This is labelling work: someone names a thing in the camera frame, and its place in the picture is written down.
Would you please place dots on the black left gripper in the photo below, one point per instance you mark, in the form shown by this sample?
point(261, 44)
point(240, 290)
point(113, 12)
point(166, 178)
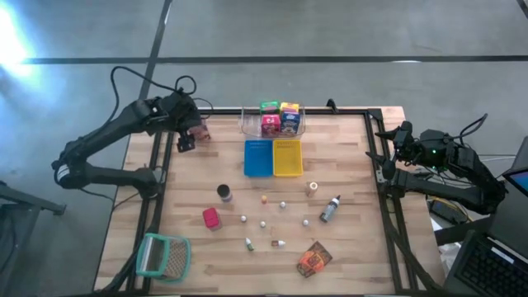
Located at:
point(183, 113)

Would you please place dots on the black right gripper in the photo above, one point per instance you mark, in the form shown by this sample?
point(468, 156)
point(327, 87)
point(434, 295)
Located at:
point(408, 150)

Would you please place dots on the pink cereal box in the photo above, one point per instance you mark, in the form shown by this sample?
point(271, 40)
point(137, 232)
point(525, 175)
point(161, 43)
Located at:
point(201, 133)

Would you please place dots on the green cereal box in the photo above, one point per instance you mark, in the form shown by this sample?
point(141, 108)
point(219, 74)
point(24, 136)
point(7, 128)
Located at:
point(269, 107)

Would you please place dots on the spice jar black cap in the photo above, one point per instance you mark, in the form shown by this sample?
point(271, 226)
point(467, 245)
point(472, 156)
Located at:
point(224, 191)

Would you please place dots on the orange-red sauce bottle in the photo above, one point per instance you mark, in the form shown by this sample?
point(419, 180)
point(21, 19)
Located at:
point(271, 125)

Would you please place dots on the blue Frosted Flakes cereal box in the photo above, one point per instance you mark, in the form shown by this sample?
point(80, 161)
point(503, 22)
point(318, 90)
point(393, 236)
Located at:
point(290, 123)

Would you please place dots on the yellow Pops cereal box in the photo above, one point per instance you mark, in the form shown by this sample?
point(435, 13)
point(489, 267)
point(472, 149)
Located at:
point(289, 107)

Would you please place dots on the red patterned tin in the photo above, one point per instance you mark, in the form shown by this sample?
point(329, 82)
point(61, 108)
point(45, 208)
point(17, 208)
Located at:
point(211, 218)

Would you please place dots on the red dropper bottle orange cap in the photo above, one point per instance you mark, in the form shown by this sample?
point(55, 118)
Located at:
point(264, 200)

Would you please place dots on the orange-labelled dropper bottle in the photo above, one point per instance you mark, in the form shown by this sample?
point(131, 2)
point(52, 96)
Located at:
point(277, 243)

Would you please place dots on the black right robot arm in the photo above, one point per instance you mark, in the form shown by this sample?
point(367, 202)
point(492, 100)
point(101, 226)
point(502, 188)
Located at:
point(453, 191)

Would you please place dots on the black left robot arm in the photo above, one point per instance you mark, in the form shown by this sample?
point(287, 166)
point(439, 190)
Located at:
point(103, 132)

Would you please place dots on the clear plastic bin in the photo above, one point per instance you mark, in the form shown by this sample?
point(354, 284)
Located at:
point(249, 123)

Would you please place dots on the yellow squeeze bottle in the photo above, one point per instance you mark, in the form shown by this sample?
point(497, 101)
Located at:
point(311, 189)

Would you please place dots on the black ball right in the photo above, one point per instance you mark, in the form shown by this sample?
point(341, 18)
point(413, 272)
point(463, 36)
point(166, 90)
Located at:
point(328, 211)

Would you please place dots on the black ball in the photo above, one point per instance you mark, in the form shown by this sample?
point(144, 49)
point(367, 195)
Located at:
point(249, 245)
point(328, 211)

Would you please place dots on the black power adapter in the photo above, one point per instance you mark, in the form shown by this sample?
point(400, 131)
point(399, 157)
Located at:
point(443, 211)

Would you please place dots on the blue plastic basket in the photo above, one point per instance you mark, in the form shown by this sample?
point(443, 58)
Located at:
point(258, 158)

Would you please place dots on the yellow plastic basket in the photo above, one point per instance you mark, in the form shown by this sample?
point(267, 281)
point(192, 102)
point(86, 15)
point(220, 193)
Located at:
point(288, 158)

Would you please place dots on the black operator desk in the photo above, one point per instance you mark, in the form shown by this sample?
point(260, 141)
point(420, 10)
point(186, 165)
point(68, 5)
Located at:
point(458, 235)

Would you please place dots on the white crumpled paper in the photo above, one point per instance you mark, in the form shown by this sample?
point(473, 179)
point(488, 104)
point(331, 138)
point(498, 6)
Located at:
point(449, 260)

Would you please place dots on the monitor with blue screen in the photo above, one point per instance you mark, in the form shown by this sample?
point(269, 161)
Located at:
point(507, 222)

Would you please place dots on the teal box grater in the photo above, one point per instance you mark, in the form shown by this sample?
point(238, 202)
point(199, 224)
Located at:
point(177, 260)

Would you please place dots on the black ball left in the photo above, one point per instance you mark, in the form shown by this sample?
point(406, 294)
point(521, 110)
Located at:
point(249, 245)

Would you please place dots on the grey laptop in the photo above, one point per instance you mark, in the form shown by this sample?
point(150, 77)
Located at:
point(486, 272)

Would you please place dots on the black aluminium rig frame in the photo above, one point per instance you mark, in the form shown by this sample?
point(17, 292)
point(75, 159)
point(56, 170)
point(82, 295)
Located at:
point(350, 111)

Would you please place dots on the black desk frame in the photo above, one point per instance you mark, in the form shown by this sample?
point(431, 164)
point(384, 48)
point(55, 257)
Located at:
point(33, 201)

